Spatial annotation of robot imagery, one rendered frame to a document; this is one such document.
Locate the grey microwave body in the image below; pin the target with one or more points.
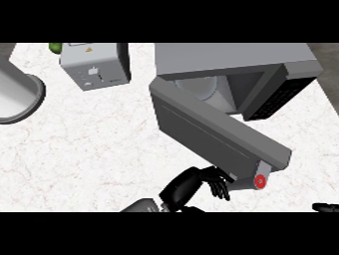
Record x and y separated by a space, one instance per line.
227 58

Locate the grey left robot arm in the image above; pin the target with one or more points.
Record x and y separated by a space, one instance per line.
143 206

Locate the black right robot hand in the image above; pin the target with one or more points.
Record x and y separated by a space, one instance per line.
332 207

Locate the grey toaster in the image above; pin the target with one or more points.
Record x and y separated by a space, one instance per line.
96 66

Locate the grey microwave door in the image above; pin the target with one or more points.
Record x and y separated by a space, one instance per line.
212 129

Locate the green round object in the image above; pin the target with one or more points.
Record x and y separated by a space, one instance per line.
56 48

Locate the pale round microwave turntable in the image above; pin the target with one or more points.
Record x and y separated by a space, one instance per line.
205 89

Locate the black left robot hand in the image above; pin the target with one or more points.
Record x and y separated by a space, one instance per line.
180 189

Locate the pale grey cylindrical container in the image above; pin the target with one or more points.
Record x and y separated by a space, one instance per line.
5 93

